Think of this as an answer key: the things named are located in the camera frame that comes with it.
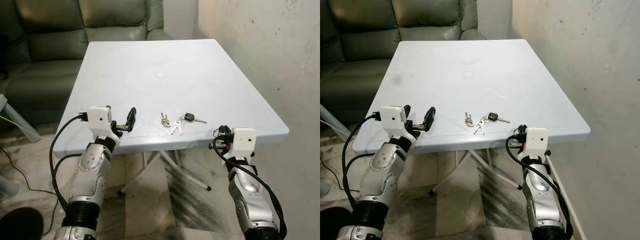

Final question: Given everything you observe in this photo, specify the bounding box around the pale blue folding table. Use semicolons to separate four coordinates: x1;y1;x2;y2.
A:
352;39;591;197
52;39;290;197

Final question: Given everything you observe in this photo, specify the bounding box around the green leather sofa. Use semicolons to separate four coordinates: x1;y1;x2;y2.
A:
0;0;174;127
320;0;487;114

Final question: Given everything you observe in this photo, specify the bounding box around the white furniture leg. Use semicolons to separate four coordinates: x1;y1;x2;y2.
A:
320;104;352;139
0;94;42;144

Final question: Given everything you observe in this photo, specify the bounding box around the black robot left foot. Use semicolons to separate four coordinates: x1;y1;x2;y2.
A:
0;207;45;240
320;206;352;240

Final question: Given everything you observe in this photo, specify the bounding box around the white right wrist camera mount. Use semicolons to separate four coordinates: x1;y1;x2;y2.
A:
518;127;550;162
223;128;258;162

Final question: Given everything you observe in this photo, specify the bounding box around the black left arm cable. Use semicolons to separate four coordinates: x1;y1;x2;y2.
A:
342;114;382;209
48;114;91;214

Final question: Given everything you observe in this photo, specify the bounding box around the thin black floor cable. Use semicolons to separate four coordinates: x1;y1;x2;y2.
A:
320;156;347;193
0;147;57;237

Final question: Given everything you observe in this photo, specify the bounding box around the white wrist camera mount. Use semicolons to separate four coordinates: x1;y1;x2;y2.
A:
87;105;122;145
223;128;258;162
380;105;419;146
518;127;550;162

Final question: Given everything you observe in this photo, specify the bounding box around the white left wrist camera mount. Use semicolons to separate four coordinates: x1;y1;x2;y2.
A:
380;105;419;146
87;105;122;145

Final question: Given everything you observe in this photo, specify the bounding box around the white wall skirting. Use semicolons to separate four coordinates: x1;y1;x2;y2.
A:
548;154;587;240

